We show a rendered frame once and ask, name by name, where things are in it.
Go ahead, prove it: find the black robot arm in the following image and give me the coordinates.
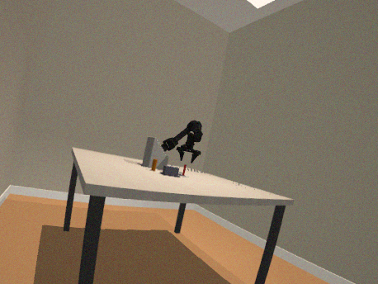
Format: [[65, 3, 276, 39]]
[[161, 121, 203, 152]]

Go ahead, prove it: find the brown cylinder with orange end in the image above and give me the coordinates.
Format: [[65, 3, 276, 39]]
[[151, 159, 157, 172]]

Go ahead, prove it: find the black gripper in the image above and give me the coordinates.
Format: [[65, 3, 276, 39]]
[[177, 141, 201, 163]]

